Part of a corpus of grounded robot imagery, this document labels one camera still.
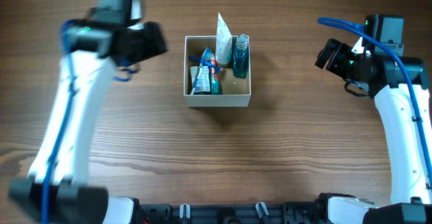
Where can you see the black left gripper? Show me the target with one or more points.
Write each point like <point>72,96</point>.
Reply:
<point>157,45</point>

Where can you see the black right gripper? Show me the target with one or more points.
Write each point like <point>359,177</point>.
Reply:
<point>341,50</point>

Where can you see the blue white toothbrush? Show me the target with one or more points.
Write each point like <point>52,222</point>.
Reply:
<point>205,55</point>

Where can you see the white green soap packet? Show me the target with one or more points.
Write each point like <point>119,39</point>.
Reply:
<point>200,77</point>

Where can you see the blue disposable razor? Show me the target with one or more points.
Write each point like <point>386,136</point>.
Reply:
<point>197,59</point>

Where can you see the Colgate toothpaste tube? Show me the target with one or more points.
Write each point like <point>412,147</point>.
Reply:
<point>214,77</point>

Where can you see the white lotion tube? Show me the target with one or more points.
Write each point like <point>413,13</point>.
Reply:
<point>223,42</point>

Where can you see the blue Listerine mouthwash bottle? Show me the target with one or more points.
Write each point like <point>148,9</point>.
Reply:
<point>240,64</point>

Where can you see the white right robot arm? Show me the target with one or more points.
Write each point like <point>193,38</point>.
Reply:
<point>375,67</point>

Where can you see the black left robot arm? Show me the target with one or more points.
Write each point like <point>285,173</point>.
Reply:
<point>112,37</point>

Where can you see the white cardboard box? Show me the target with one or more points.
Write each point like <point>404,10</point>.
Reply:
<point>236,92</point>

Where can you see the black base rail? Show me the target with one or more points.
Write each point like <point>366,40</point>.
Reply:
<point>259,213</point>

